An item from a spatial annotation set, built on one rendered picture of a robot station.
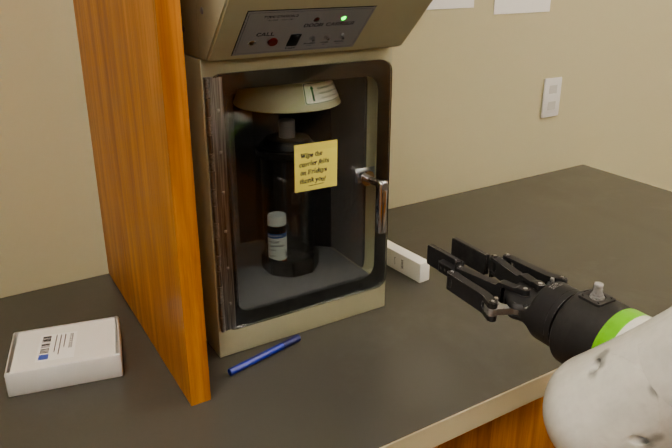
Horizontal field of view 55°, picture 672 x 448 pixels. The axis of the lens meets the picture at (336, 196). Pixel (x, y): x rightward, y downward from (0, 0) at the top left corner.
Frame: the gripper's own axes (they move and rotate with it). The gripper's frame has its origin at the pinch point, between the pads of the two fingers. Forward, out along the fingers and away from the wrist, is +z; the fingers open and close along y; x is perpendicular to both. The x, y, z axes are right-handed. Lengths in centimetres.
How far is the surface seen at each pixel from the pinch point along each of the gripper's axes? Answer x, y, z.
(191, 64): -25.8, 27.5, 26.2
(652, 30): -19, -137, 68
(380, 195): -4.4, 1.3, 17.1
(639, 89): 0, -135, 68
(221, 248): 0.8, 26.5, 21.8
